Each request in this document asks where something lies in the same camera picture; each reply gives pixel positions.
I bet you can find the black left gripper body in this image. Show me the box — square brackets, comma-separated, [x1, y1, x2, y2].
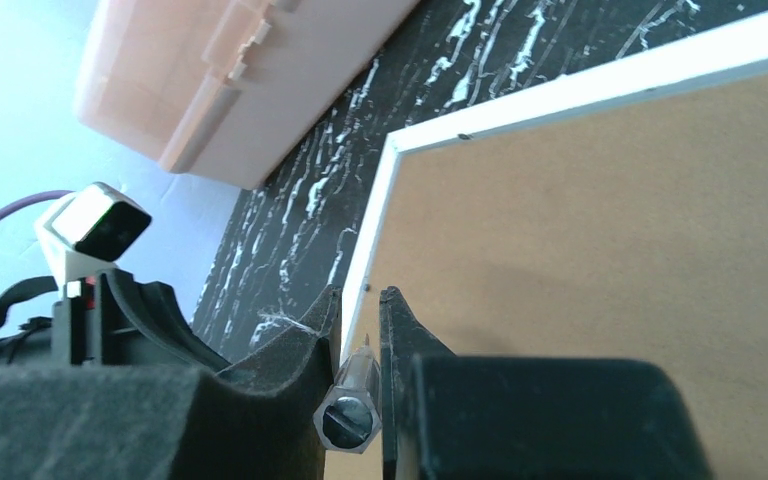
[0, 275, 103, 366]

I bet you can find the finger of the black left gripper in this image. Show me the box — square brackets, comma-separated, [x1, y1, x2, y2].
[99, 269, 230, 371]

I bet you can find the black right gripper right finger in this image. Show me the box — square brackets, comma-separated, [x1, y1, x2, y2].
[379, 286, 712, 479]

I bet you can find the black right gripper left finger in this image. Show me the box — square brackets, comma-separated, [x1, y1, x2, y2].
[0, 287, 342, 479]

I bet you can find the clear grey screwdriver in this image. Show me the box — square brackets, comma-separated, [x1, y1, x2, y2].
[313, 336, 382, 454]

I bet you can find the white picture frame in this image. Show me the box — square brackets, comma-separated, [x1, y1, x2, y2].
[342, 11, 768, 479]

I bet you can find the translucent orange plastic box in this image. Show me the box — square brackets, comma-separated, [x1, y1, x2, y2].
[73, 0, 415, 190]

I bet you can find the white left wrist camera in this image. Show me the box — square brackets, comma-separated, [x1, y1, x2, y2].
[33, 182, 152, 289]

